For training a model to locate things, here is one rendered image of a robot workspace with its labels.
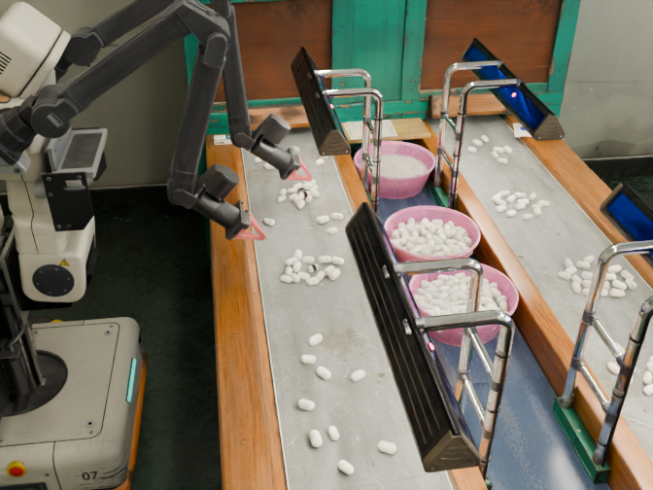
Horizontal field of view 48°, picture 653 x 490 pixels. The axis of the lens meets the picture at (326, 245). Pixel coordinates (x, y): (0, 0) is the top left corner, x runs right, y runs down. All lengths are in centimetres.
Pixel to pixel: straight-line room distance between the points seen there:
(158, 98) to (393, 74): 128
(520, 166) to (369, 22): 69
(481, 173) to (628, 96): 171
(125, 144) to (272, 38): 130
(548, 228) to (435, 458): 125
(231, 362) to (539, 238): 96
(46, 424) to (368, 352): 103
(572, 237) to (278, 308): 87
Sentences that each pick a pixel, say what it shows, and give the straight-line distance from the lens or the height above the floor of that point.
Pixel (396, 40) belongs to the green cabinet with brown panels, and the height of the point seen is 106.
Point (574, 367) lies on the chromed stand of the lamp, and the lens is 158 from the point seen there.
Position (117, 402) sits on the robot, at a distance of 229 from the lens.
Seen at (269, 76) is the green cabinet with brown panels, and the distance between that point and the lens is 256.
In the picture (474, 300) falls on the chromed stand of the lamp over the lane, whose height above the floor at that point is 103.
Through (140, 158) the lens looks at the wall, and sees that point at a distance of 363.
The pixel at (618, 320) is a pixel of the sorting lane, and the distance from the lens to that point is 188.
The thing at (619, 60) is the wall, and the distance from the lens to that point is 390.
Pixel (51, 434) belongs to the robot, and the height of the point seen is 28.
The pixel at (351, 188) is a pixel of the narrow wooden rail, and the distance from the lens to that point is 223.
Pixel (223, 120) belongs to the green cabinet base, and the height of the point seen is 81.
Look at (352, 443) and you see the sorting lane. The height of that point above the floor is 74.
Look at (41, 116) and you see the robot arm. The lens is 162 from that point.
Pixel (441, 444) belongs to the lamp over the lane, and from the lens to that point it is 102.
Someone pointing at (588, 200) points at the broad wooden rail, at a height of 76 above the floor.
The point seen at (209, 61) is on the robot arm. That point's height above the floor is 134.
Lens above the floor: 185
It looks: 34 degrees down
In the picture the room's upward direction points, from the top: straight up
